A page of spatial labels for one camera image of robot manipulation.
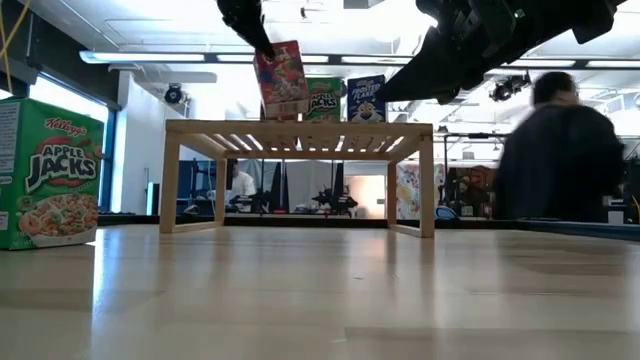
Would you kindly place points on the black background robot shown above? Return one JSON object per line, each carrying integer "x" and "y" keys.
{"x": 335, "y": 200}

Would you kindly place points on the blue round object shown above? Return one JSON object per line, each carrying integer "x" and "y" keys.
{"x": 445, "y": 214}

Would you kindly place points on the blue Frosted Flakes cereal box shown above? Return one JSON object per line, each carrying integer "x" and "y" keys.
{"x": 366, "y": 100}

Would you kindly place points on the green Apple Jacks cereal box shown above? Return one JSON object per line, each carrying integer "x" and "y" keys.
{"x": 50, "y": 175}
{"x": 325, "y": 100}

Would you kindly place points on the black background rack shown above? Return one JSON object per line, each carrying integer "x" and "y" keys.
{"x": 475, "y": 135}

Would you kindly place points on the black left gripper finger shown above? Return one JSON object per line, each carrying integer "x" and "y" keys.
{"x": 260, "y": 40}

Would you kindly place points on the long ceiling light strip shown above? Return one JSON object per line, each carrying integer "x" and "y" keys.
{"x": 150, "y": 57}

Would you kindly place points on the round black camera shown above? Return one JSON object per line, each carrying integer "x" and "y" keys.
{"x": 173, "y": 94}

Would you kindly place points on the person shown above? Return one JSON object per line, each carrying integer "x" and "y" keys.
{"x": 242, "y": 185}

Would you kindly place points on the cartoon poster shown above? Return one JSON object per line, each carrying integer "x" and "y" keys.
{"x": 412, "y": 192}

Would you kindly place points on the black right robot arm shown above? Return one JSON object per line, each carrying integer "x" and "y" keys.
{"x": 597, "y": 17}

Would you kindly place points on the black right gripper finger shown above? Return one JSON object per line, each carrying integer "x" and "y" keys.
{"x": 445, "y": 95}
{"x": 430, "y": 70}

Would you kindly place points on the red Froot Loops cereal box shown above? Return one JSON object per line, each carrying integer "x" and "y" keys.
{"x": 280, "y": 75}
{"x": 280, "y": 118}

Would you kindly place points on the black ceiling-mounted camera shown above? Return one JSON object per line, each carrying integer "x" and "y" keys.
{"x": 507, "y": 89}

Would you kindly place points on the wooden slatted shelf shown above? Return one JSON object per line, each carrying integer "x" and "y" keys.
{"x": 300, "y": 129}

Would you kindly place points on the person's black shoes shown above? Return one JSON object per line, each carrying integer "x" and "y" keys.
{"x": 560, "y": 165}

